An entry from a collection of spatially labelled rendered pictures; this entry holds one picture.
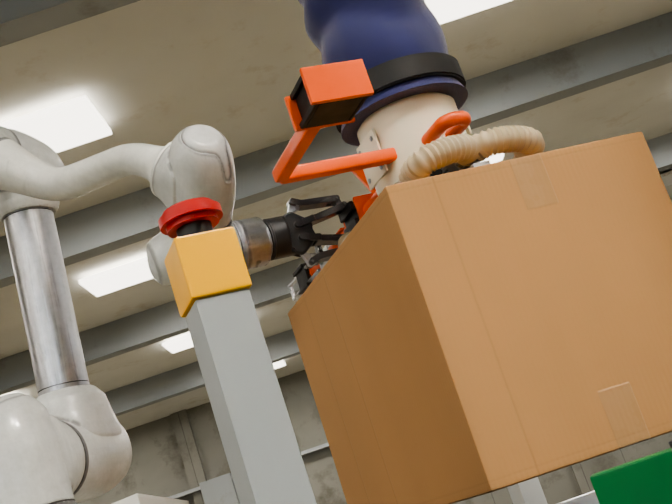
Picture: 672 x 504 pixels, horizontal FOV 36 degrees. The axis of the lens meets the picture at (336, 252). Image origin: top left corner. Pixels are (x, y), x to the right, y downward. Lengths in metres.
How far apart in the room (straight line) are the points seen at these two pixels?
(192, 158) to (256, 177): 7.03
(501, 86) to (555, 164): 7.49
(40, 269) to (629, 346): 1.21
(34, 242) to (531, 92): 7.09
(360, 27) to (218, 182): 0.34
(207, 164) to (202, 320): 0.63
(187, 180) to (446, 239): 0.52
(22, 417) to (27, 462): 0.08
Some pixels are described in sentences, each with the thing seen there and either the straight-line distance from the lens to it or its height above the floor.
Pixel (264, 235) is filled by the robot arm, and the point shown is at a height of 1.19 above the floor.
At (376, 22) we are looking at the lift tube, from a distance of 1.68.
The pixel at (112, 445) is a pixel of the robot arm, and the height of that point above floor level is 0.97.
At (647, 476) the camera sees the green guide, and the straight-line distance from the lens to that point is 0.96.
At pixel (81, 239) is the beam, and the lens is 8.86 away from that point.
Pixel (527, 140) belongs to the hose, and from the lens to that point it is 1.56.
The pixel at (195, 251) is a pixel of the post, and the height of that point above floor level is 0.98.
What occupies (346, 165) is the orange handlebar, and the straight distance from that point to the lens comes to 1.59.
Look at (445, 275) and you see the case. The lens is 1.31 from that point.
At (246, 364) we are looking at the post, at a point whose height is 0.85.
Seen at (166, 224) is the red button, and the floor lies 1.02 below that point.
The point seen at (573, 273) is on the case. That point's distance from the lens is 1.38.
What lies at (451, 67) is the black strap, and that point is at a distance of 1.69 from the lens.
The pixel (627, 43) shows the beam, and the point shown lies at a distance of 9.22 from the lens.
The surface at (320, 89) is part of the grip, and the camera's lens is 1.29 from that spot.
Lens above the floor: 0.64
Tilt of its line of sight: 16 degrees up
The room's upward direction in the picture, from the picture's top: 19 degrees counter-clockwise
